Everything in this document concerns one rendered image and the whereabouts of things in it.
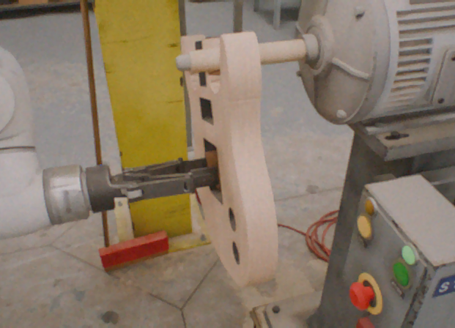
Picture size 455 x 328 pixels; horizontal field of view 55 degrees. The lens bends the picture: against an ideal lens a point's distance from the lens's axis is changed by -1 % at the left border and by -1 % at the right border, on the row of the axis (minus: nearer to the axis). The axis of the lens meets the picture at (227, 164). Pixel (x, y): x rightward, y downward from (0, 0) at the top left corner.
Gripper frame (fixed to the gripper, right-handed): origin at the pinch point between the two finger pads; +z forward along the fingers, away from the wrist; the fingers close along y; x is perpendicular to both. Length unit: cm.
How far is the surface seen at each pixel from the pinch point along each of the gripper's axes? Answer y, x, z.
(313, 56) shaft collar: 7.1, 17.3, 16.5
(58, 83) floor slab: -303, 10, -51
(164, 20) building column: -84, 32, 7
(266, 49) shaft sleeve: 6.6, 18.9, 9.2
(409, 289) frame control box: 28.6, -11.9, 17.6
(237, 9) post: -155, 41, 55
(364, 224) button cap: 19.4, -6.3, 17.1
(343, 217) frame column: -18.7, -21.9, 35.0
